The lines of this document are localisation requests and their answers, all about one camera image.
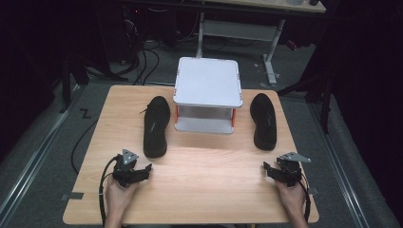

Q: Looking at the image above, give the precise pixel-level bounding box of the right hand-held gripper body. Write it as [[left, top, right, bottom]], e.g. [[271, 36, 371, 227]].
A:
[[267, 152, 312, 188]]

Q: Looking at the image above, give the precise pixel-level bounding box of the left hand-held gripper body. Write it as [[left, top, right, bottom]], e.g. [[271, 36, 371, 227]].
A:
[[111, 148, 147, 188]]

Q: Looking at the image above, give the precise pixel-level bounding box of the black shoe with lace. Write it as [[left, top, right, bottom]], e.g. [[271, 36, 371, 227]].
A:
[[139, 95, 172, 159]]

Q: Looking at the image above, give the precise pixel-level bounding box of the white two-tier shoe rack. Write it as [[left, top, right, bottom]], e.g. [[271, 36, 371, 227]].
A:
[[172, 56, 244, 136]]

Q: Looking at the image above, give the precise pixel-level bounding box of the person's left hand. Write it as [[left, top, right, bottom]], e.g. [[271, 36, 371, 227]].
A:
[[105, 175, 142, 220]]

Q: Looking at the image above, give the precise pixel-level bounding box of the person's right hand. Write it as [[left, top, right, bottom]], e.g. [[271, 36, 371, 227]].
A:
[[274, 180, 307, 222]]

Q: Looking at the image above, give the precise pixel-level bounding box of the grey tape strip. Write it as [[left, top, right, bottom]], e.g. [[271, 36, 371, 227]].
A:
[[60, 191, 86, 201]]

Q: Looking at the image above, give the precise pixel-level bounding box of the black stand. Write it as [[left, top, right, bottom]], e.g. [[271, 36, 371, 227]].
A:
[[58, 53, 89, 114]]

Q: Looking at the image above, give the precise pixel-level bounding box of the grey metal-legged desk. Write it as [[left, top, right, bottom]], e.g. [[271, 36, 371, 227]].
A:
[[189, 0, 327, 87]]

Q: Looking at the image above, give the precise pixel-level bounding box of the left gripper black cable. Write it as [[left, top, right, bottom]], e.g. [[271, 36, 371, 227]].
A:
[[98, 154, 123, 226]]

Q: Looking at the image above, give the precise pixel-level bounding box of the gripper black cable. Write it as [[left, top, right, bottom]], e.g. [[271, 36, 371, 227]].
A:
[[98, 154, 123, 226], [297, 172, 312, 223]]

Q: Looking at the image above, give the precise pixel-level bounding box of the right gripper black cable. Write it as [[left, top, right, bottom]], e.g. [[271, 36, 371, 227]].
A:
[[297, 172, 312, 223]]

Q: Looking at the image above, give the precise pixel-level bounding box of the black floor cable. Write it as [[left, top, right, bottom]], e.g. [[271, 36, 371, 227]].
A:
[[70, 118, 99, 176]]

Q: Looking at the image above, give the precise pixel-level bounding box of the bundle of black cables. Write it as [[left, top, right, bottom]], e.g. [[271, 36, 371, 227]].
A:
[[110, 9, 179, 86]]

